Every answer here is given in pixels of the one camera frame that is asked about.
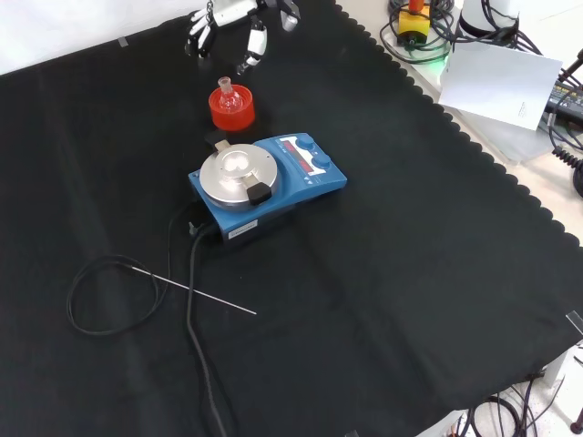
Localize yellow stop button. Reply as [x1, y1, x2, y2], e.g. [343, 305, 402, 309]
[396, 0, 432, 47]

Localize black bench cloth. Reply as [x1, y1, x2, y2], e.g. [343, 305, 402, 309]
[0, 0, 583, 437]

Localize coiled black cable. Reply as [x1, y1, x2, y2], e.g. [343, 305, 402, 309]
[547, 113, 583, 199]

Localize pale board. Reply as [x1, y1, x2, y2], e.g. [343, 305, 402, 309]
[436, 40, 565, 134]

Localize black cable bundle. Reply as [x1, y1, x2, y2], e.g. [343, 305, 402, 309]
[379, 0, 459, 66]

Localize steel probe with thin cable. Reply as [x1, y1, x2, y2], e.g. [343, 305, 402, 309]
[66, 202, 258, 336]

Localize thick black power cable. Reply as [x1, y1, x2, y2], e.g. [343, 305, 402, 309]
[183, 225, 238, 437]

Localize clear tape strip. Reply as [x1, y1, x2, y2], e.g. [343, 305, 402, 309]
[564, 309, 583, 339]

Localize heater with blue base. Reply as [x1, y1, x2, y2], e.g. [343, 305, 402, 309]
[184, 128, 349, 248]

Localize black and yellow meter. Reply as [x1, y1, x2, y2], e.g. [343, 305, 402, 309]
[544, 79, 583, 125]

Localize clear round-bottom flask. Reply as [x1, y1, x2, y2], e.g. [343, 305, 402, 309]
[217, 76, 242, 113]

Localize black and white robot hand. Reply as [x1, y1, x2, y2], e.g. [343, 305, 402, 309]
[184, 0, 302, 76]

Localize black floor cables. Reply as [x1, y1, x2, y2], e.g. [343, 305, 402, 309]
[450, 340, 583, 437]

